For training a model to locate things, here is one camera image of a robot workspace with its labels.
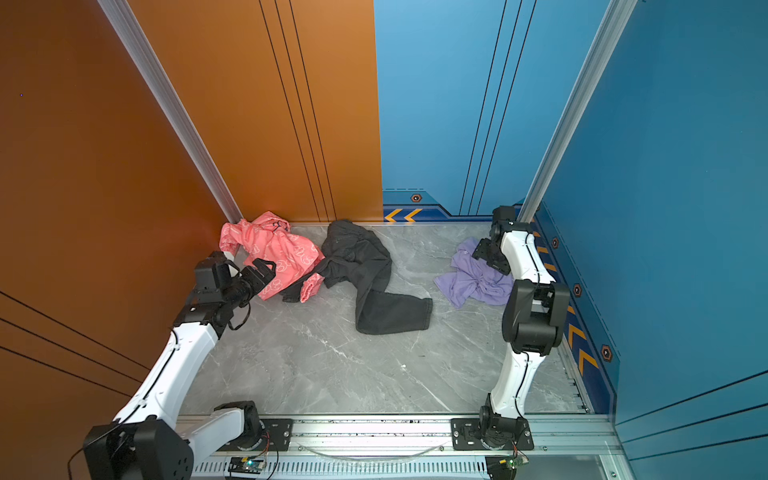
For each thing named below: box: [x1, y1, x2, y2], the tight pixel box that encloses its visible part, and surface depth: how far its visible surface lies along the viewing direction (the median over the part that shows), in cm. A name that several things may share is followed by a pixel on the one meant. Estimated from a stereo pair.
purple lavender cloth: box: [433, 237, 514, 309], surface depth 100 cm
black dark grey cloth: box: [279, 220, 433, 334], surface depth 97 cm
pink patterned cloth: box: [219, 211, 325, 303], surface depth 101 cm
